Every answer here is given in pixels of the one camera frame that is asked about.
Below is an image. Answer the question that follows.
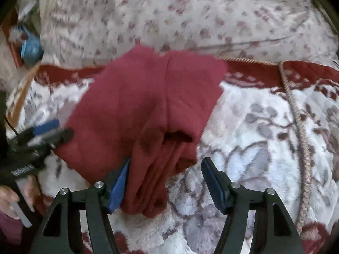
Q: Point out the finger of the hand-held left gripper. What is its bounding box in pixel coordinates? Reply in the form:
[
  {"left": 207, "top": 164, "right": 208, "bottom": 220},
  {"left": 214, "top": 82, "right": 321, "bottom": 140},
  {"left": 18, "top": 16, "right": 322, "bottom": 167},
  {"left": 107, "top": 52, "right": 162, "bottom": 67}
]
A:
[
  {"left": 25, "top": 120, "right": 60, "bottom": 139},
  {"left": 32, "top": 128, "right": 75, "bottom": 151}
]

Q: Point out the dark red garment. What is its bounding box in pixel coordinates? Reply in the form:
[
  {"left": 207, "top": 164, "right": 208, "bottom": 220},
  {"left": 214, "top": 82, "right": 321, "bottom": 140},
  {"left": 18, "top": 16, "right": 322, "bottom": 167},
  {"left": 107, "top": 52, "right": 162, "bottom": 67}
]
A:
[{"left": 54, "top": 45, "right": 228, "bottom": 219}]

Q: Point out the blue plastic bag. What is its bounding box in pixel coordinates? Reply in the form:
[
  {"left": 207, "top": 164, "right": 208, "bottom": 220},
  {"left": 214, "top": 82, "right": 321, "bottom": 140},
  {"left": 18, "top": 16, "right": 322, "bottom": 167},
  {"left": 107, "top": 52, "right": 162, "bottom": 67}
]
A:
[{"left": 21, "top": 26, "right": 44, "bottom": 65}]

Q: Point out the person's left forearm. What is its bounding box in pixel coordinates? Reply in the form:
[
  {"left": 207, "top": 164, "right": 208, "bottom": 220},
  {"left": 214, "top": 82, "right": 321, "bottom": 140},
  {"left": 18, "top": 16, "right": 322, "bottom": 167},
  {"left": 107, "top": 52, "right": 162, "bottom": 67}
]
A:
[{"left": 0, "top": 212, "right": 23, "bottom": 245}]

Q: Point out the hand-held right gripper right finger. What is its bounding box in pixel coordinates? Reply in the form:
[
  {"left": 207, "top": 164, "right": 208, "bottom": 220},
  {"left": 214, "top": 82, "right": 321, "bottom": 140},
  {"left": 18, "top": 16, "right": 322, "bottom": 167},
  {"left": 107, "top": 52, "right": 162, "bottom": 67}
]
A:
[{"left": 201, "top": 157, "right": 305, "bottom": 254}]

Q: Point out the cream floral bed sheet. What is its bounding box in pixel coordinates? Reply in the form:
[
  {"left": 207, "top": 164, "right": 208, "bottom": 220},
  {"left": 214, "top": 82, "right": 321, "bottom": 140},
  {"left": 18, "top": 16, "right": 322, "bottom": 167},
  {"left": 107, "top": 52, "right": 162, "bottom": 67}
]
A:
[{"left": 40, "top": 0, "right": 339, "bottom": 66}]

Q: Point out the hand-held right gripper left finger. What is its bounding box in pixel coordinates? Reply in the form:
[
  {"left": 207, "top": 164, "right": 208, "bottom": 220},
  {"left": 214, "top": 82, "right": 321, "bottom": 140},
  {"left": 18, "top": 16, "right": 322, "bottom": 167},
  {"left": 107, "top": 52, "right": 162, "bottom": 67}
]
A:
[{"left": 29, "top": 158, "right": 132, "bottom": 254}]

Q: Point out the white floral plush blanket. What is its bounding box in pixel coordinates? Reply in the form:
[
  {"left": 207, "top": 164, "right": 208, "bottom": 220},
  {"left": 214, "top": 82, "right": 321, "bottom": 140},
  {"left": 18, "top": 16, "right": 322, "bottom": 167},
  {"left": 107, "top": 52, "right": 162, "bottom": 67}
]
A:
[{"left": 5, "top": 58, "right": 339, "bottom": 254}]

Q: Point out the person's left hand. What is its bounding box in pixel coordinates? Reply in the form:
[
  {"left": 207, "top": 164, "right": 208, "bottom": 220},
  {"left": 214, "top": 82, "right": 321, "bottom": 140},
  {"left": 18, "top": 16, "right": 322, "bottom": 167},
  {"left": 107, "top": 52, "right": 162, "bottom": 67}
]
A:
[{"left": 0, "top": 176, "right": 40, "bottom": 219}]

